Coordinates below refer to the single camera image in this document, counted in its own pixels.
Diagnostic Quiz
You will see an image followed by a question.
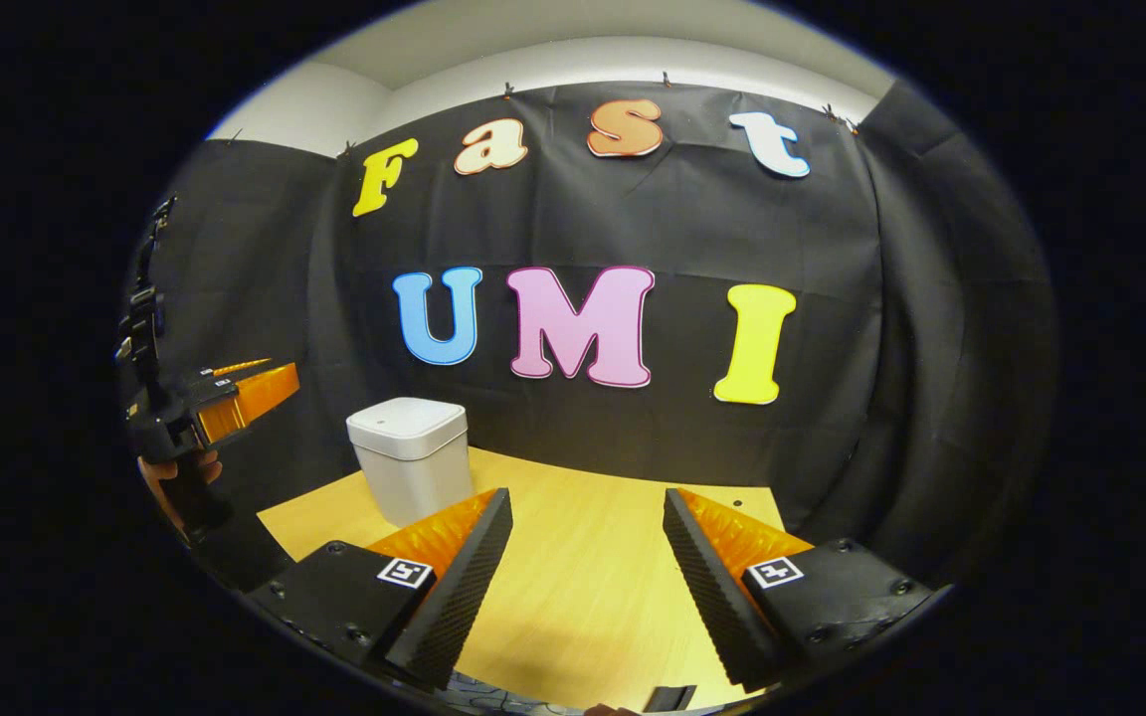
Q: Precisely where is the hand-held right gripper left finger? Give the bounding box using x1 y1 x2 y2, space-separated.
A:
250 487 514 692

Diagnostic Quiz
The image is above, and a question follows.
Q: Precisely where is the black backdrop cloth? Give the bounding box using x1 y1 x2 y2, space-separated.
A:
125 80 1061 588

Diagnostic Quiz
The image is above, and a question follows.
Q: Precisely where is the wooden desktop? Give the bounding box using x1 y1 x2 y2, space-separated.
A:
257 446 788 712

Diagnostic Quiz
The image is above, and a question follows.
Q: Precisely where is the white desktop garbage bin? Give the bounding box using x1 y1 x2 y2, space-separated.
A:
346 397 475 528

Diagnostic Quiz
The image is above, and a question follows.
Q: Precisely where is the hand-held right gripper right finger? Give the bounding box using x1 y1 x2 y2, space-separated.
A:
663 487 935 694

